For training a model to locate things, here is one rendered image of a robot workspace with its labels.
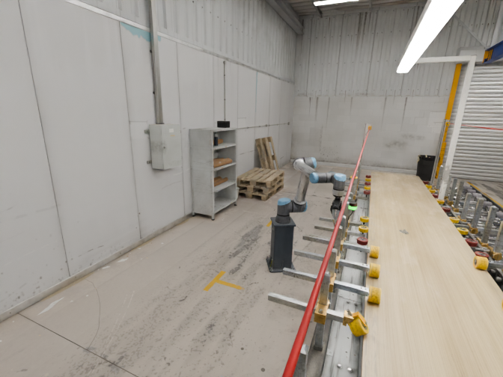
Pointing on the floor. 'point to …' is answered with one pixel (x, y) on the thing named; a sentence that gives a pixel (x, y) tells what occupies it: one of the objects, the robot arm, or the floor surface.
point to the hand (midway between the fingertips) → (334, 218)
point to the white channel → (459, 104)
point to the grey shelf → (202, 186)
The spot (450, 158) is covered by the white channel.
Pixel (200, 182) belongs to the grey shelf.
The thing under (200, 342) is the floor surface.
